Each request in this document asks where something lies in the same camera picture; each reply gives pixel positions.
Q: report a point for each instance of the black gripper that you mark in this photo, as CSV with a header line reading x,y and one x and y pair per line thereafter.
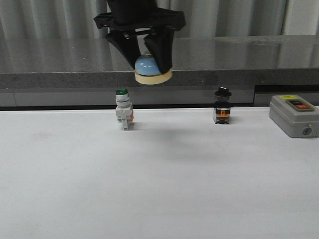
x,y
127,15

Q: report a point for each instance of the blue dome call bell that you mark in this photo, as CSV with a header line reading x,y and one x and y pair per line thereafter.
x,y
147,71

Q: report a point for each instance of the dark grey stone counter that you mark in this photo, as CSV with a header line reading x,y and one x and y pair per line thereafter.
x,y
85,73

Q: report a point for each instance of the grey curtain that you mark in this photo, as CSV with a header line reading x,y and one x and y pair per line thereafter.
x,y
72,19

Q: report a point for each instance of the grey push button box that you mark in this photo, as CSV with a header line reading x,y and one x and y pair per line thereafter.
x,y
295,116

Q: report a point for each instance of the green pushbutton switch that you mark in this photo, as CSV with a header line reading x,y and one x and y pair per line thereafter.
x,y
124,109

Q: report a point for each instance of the black rotary selector switch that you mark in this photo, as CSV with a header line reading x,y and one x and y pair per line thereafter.
x,y
222,108

